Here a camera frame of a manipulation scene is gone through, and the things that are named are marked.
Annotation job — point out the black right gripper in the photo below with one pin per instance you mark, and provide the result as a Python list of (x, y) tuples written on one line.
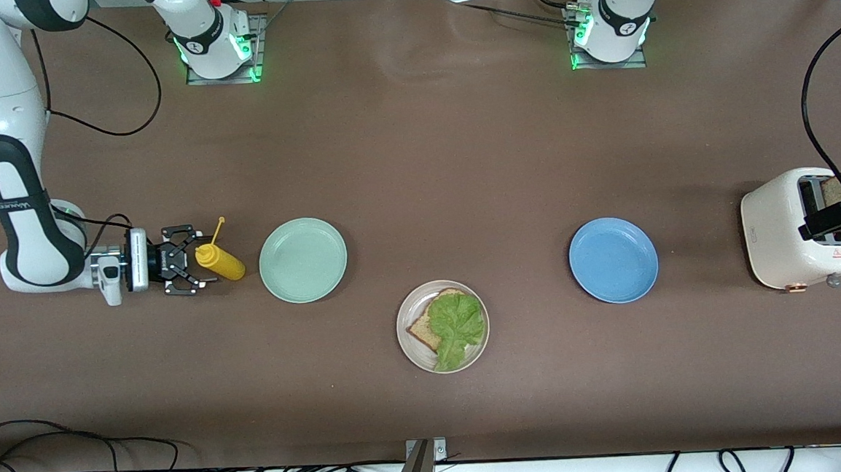
[(156, 264)]

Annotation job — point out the green lettuce leaf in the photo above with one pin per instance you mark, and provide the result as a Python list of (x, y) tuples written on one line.
[(459, 325)]

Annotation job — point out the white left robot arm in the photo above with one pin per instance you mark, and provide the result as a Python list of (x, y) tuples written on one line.
[(622, 12)]

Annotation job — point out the green plate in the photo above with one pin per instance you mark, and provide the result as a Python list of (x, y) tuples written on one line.
[(303, 261)]

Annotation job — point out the blue plate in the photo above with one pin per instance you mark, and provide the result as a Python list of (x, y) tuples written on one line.
[(613, 261)]

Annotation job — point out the beige plate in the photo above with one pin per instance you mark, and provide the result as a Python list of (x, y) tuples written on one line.
[(413, 355)]

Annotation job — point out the yellow mustard squeeze bottle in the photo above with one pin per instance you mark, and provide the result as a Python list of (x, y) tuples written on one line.
[(227, 266)]

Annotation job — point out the white toaster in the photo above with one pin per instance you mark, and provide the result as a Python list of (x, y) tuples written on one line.
[(775, 236)]

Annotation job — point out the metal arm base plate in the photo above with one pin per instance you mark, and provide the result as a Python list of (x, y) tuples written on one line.
[(257, 49), (611, 66)]

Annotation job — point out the metal corner bracket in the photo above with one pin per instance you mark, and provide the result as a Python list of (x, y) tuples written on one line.
[(439, 450)]

